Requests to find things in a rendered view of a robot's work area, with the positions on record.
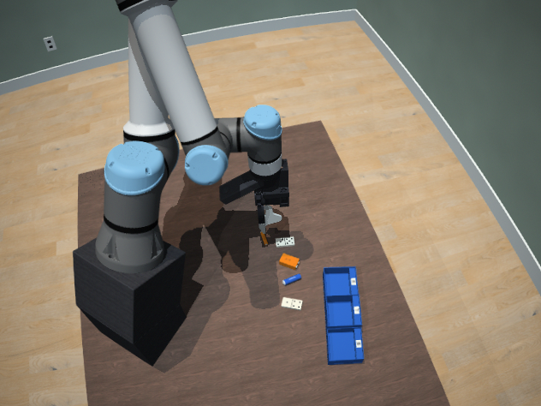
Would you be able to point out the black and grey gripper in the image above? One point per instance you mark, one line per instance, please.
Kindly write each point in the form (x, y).
(274, 192)

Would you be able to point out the blue rack of three bins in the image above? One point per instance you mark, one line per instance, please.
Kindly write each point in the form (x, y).
(343, 330)

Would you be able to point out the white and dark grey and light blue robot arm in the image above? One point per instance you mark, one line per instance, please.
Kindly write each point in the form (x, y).
(135, 172)

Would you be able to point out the white domino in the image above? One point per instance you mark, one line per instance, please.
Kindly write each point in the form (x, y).
(291, 303)
(284, 242)

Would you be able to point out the blue aa battery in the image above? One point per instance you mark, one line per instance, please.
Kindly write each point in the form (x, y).
(291, 279)

